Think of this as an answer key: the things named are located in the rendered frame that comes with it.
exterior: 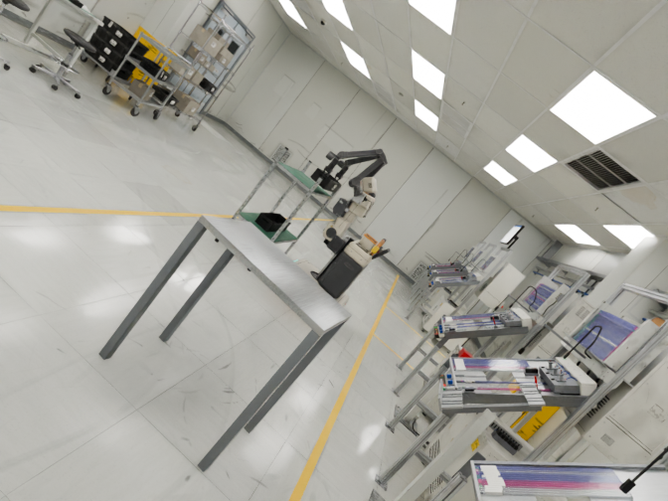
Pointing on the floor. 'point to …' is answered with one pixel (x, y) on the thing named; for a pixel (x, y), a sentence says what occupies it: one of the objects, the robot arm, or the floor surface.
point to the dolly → (113, 50)
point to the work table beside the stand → (306, 307)
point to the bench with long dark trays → (47, 44)
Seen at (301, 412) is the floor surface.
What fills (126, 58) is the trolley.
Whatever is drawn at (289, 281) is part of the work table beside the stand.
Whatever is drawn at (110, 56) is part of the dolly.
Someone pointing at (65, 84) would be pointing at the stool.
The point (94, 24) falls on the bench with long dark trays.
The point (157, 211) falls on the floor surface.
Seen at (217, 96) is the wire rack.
